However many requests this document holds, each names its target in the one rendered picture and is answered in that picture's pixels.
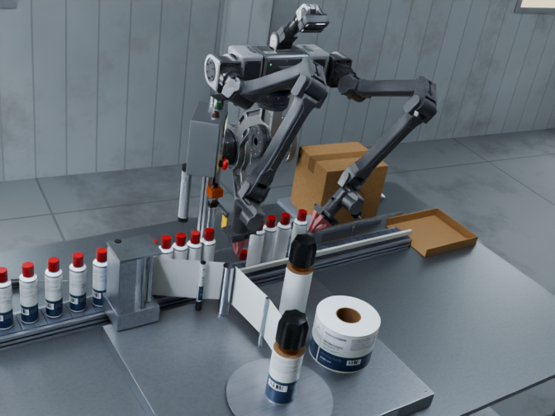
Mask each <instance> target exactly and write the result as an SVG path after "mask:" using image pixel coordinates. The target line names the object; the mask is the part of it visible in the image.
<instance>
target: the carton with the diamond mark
mask: <svg viewBox="0 0 555 416"><path fill-rule="evenodd" d="M367 151H368V149H367V148H366V147H364V146H363V145H362V144H360V143H359V142H348V143H338V144H318V145H308V146H300V148H299V153H298V157H297V162H296V171H295V177H294V182H293V186H292V195H291V203H292V204H293V205H294V206H295V207H296V208H297V209H298V210H300V209H304V210H306V211H307V215H312V214H313V211H314V209H313V208H314V207H315V206H314V204H315V203H318V204H319V205H320V206H321V207H322V206H323V205H324V204H325V203H326V202H327V201H328V200H329V199H330V198H331V197H332V196H333V195H334V193H335V192H336V191H337V190H338V189H339V188H340V187H341V186H340V185H339V184H338V183H337V182H338V181H339V179H340V178H341V175H342V173H343V172H344V170H345V169H346V168H347V167H348V166H349V165H350V166H351V165H352V164H353V163H354V162H355V161H357V160H359V159H360V158H361V157H362V156H363V155H364V154H365V153H366V152H367ZM387 169H388V165H387V164H385V163H384V162H383V161H381V162H380V163H379V164H378V165H377V166H376V167H375V168H374V170H373V171H372V173H371V175H370V176H369V177H368V178H367V179H366V180H367V181H366V182H365V183H364V184H363V185H362V186H361V188H360V189H359V190H358V191H357V193H358V194H359V195H360V196H361V197H362V198H363V199H364V203H363V208H362V210H361V211H362V214H361V216H362V217H363V218H364V219H366V218H370V217H374V216H377V209H378V206H379V202H380V199H381V195H382V189H383V185H384V182H385V178H386V175H387ZM334 218H335V219H336V220H337V221H338V222H339V224H343V223H347V222H350V221H353V217H352V216H351V213H349V212H348V211H347V210H346V209H345V208H343V207H342V208H341V209H340V210H339V212H338V213H337V214H336V215H335V216H334Z"/></svg>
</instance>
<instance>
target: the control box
mask: <svg viewBox="0 0 555 416"><path fill-rule="evenodd" d="M214 107H215V106H214V104H212V103H207V102H198V103H197V107H196V109H195V111H194V113H193V115H192V119H191V121H190V130H189V140H188V150H187V168H186V174H189V175H195V176H201V177H211V178H214V177H215V176H217V174H218V171H219V161H220V160H221V159H222V156H223V148H222V150H221V144H222V140H223V129H224V123H225V117H226V114H227V111H228V108H226V107H225V106H222V111H219V113H220V114H219V117H220V119H218V120H215V119H212V118H211V116H212V112H213V111H214Z"/></svg>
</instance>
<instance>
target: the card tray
mask: <svg viewBox="0 0 555 416"><path fill-rule="evenodd" d="M386 227H387V228H391V227H397V228H398V229H400V230H401V231H404V230H408V229H411V230H412V232H411V234H409V235H408V236H409V237H410V239H412V240H411V244H410V246H411V247H412V248H413V249H415V250H416V251H417V252H418V253H420V254H421V255H423V256H424V257H425V258H427V257H430V256H434V255H437V254H440V253H446V252H449V251H453V250H455V249H459V248H465V247H468V246H471V245H474V244H476V243H477V239H478V236H476V235H475V234H474V233H473V232H471V231H470V230H469V229H467V228H465V227H464V226H462V225H461V224H459V223H458V222H457V221H456V220H454V219H453V218H451V217H450V216H448V215H447V214H445V213H444V212H442V211H441V210H440V209H439V208H434V209H430V210H423V211H419V212H415V213H411V214H407V215H400V216H396V217H392V218H388V219H387V223H386Z"/></svg>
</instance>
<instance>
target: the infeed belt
mask: <svg viewBox="0 0 555 416"><path fill-rule="evenodd" d="M400 231H401V230H400V229H398V228H394V229H388V230H384V231H380V232H376V233H372V234H365V235H363V236H358V237H354V238H351V239H344V240H340V241H336V242H333V243H326V244H322V245H318V246H317V251H318V250H321V249H326V248H332V247H336V246H340V245H343V244H347V243H353V242H357V241H361V240H365V239H371V238H375V237H378V236H383V235H386V234H393V233H396V232H400ZM409 238H410V237H409V236H408V235H406V236H402V237H399V238H394V239H388V240H385V241H381V242H377V243H371V244H368V245H364V246H360V247H356V248H351V249H346V250H343V251H339V252H336V253H329V254H326V255H322V256H319V257H315V261H317V260H321V259H324V258H331V257H334V256H338V255H341V254H345V253H351V252H355V251H358V250H362V249H365V248H371V247H376V246H379V245H383V244H386V243H392V242H396V241H400V240H403V239H409ZM235 266H236V267H237V268H238V269H240V268H243V267H245V266H246V262H242V263H238V264H235ZM286 267H287V264H283V265H280V266H276V267H270V268H266V269H263V270H259V271H256V272H249V273H245V275H246V276H247V277H251V276H255V275H258V274H262V273H265V272H272V271H276V270H279V269H283V268H286ZM153 297H154V298H155V299H158V298H163V297H166V295H154V296H153ZM101 312H104V309H103V308H98V307H95V306H94V305H93V298H92V297H89V298H86V309H85V311H84V312H82V313H73V312H71V311H70V310H69V302H67V303H63V314H62V316H61V317H59V318H57V319H50V318H48V317H46V315H45V308H41V309H38V313H39V319H38V321H37V322H36V323H35V324H24V323H22V322H21V313H20V314H16V315H13V323H14V325H13V327H12V328H11V329H9V330H6V331H1V330H0V337H1V336H4V335H8V334H11V333H18V332H21V331H25V330H28V329H35V328H39V327H42V326H46V325H49V324H56V323H59V322H63V321H66V320H70V319H76V318H80V317H83V316H87V315H90V314H97V313H101Z"/></svg>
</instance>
